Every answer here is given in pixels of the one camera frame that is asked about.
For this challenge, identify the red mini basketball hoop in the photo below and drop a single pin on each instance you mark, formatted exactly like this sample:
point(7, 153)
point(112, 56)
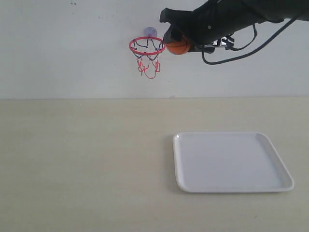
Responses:
point(147, 50)

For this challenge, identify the clear suction cup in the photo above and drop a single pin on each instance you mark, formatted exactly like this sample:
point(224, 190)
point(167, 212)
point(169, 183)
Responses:
point(150, 32)

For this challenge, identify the white plastic tray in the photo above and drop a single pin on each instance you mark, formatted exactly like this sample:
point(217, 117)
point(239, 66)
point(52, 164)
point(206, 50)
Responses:
point(229, 162)

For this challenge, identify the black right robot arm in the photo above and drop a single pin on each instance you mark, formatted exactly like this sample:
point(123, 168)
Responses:
point(275, 11)

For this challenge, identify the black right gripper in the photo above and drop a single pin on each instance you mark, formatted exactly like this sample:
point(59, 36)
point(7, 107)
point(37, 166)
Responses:
point(209, 22)

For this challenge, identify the small orange basketball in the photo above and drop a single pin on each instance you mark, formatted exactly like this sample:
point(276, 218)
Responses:
point(179, 47)

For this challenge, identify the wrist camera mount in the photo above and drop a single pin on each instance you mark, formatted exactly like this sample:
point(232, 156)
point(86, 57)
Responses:
point(224, 42)

